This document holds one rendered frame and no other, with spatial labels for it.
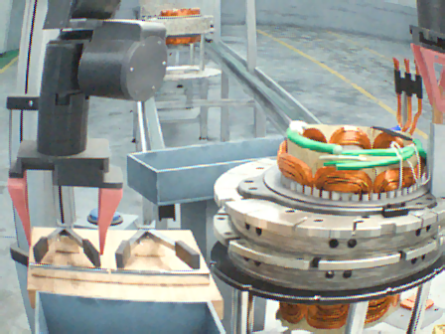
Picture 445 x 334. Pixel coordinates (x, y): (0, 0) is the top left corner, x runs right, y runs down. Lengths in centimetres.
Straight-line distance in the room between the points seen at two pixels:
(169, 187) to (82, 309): 46
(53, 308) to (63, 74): 22
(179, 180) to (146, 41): 50
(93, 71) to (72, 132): 7
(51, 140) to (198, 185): 47
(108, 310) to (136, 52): 22
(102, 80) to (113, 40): 4
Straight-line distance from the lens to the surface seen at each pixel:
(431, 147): 90
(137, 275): 73
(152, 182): 114
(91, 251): 73
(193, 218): 122
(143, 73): 66
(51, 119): 71
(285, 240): 84
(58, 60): 70
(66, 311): 71
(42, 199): 117
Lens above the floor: 134
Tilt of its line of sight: 14 degrees down
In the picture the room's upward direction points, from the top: straight up
